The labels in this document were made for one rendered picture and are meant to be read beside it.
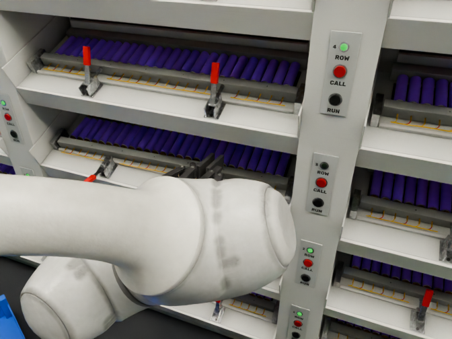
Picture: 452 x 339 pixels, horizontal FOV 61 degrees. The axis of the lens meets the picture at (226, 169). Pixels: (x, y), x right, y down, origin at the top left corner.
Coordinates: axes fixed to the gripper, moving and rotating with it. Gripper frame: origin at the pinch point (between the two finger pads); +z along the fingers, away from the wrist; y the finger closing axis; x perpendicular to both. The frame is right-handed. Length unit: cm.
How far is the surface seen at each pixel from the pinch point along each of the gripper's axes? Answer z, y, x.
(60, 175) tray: 2.8, -39.8, -11.8
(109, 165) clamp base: 3.4, -25.7, -6.6
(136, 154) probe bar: 6.7, -20.9, -4.0
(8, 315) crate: -5, -59, -58
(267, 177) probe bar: 7.7, 9.4, -3.5
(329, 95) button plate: -2.9, 19.7, 17.2
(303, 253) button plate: 2.1, 19.4, -15.3
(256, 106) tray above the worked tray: 2.7, 7.2, 12.2
